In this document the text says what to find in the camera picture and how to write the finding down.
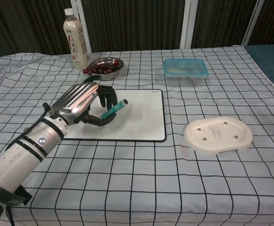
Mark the white metal frame post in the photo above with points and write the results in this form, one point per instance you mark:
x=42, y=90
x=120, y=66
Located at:
x=187, y=23
x=252, y=23

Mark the milk tea bottle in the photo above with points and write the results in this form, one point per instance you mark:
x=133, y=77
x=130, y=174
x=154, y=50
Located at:
x=76, y=40

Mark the dark corrugated curtain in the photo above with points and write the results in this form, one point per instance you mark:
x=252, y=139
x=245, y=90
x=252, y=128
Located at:
x=132, y=23

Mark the white drawing board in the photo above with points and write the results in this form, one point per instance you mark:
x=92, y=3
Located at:
x=132, y=117

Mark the cream plastic eraser base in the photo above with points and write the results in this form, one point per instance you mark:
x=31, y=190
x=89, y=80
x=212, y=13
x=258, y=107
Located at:
x=218, y=135

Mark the white perforated metal rail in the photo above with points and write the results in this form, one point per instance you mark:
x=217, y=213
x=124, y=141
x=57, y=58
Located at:
x=80, y=9

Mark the red cherries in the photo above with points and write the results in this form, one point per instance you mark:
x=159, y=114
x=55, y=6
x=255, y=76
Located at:
x=102, y=67

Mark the steel bowl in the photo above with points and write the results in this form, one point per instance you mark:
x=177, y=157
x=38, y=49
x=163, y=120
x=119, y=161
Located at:
x=108, y=70

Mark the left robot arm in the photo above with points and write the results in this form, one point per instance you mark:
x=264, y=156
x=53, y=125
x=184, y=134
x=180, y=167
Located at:
x=26, y=150

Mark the checkered tablecloth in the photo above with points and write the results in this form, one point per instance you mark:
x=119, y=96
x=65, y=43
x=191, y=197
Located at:
x=151, y=176

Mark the blue lidded plastic container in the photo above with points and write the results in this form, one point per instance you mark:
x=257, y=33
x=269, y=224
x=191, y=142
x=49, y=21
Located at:
x=185, y=73

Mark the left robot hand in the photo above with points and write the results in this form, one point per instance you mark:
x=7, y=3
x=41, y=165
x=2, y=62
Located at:
x=80, y=102

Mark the green whiteboard marker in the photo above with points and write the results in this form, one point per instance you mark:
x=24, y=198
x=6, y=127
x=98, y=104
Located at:
x=114, y=109

